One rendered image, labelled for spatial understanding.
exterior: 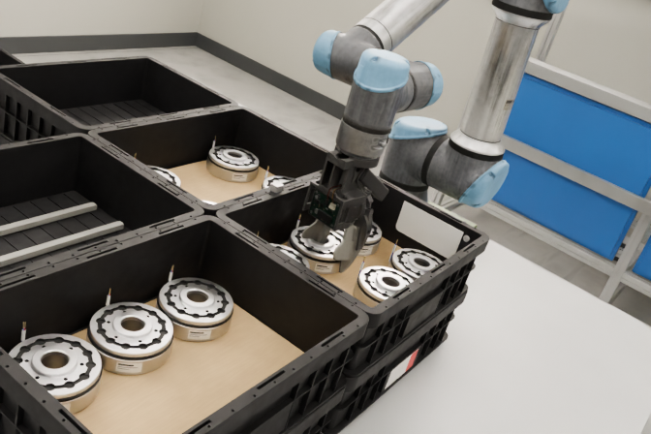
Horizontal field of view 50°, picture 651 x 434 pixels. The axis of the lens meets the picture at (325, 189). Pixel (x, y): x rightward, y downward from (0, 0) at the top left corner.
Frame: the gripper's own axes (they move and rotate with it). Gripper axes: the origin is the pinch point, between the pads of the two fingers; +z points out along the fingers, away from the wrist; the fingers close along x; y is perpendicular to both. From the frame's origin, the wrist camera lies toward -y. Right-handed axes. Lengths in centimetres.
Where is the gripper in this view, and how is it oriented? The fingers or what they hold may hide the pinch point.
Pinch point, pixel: (332, 256)
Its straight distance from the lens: 117.8
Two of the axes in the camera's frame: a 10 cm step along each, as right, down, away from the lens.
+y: -6.4, 1.6, -7.5
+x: 7.3, 4.5, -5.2
